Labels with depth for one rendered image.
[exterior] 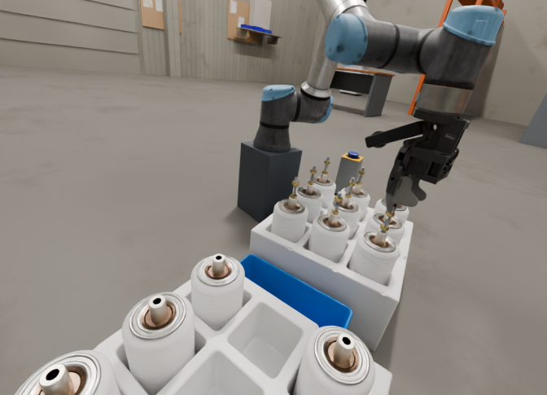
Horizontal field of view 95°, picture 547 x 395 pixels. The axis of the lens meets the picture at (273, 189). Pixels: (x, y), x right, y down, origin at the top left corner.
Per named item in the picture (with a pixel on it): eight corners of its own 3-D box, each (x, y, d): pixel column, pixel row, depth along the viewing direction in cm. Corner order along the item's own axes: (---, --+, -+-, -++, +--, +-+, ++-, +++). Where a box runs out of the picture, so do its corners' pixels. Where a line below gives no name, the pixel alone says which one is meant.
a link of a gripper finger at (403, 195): (405, 226, 50) (424, 183, 46) (377, 212, 53) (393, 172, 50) (411, 222, 52) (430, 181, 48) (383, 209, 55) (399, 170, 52)
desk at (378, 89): (365, 117, 414) (377, 72, 384) (305, 103, 493) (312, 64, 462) (382, 116, 457) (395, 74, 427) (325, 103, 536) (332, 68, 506)
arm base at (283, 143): (245, 142, 102) (247, 118, 97) (273, 139, 111) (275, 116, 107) (269, 154, 92) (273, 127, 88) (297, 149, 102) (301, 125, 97)
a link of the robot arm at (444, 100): (416, 83, 43) (432, 85, 48) (407, 110, 45) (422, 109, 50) (466, 89, 38) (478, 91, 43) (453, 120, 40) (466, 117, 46)
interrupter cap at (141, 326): (118, 319, 35) (117, 316, 35) (166, 287, 41) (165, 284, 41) (150, 354, 32) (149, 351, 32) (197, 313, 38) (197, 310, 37)
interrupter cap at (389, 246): (367, 229, 64) (368, 227, 64) (398, 243, 60) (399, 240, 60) (358, 243, 58) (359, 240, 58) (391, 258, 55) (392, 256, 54)
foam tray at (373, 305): (246, 277, 78) (251, 229, 70) (300, 223, 108) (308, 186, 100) (374, 353, 61) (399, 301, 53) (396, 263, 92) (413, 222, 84)
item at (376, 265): (347, 276, 73) (365, 225, 65) (381, 294, 69) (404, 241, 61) (334, 296, 66) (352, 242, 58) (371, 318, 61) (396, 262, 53)
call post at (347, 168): (324, 224, 110) (340, 156, 96) (329, 217, 115) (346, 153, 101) (339, 230, 107) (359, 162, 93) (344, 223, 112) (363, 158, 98)
